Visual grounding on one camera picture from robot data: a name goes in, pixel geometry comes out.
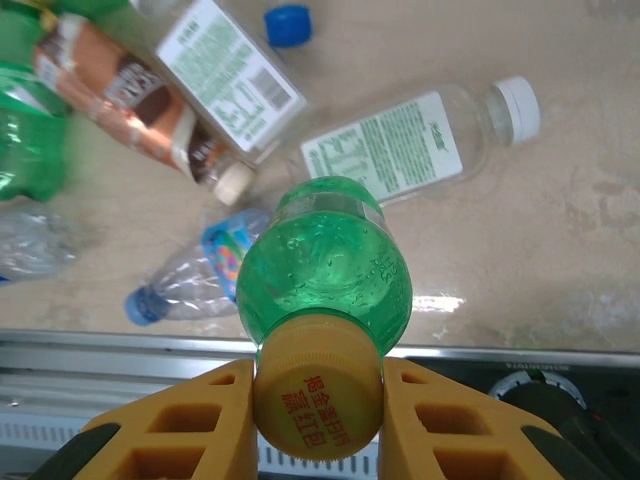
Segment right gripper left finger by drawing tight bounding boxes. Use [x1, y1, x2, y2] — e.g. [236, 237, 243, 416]
[29, 359, 259, 480]

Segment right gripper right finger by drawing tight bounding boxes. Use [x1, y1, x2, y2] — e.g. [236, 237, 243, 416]
[377, 357, 616, 480]

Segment short green bottle yellow cap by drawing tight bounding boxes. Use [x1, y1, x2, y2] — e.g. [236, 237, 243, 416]
[234, 175, 414, 460]

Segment clear bottle green-white label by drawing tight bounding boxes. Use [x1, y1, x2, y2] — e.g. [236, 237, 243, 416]
[129, 0, 309, 156]
[299, 74, 542, 204]

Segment brown chocolate drink bottle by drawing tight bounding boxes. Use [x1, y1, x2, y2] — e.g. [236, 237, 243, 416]
[32, 12, 259, 207]

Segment small Pepsi bottle blue cap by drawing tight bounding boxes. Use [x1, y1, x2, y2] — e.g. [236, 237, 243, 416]
[263, 0, 321, 56]

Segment green plastic bottle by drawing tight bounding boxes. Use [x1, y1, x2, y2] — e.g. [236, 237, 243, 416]
[54, 0, 132, 16]

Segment clear bottle colourful label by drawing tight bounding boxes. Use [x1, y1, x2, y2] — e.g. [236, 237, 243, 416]
[123, 207, 274, 329]

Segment long Pepsi bottle blue cap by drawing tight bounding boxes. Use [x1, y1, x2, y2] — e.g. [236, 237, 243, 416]
[0, 209, 79, 286]

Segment tall green soda bottle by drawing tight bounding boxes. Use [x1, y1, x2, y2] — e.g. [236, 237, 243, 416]
[0, 0, 76, 204]

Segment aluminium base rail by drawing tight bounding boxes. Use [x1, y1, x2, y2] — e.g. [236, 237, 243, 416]
[0, 327, 640, 419]

